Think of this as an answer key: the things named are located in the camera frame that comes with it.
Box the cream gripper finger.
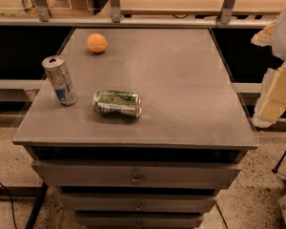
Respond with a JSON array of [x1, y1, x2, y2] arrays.
[[251, 21, 276, 47], [252, 61, 286, 128]]

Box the green soda can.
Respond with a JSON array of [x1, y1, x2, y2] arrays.
[[92, 91, 142, 118]]

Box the silver blue energy drink can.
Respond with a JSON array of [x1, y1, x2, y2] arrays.
[[42, 55, 77, 106]]

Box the orange ball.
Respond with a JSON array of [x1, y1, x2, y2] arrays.
[[87, 33, 107, 53]]

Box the metal railing frame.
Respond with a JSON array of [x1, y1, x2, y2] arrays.
[[0, 0, 286, 28]]

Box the black floor cable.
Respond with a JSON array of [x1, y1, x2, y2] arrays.
[[0, 175, 19, 229]]

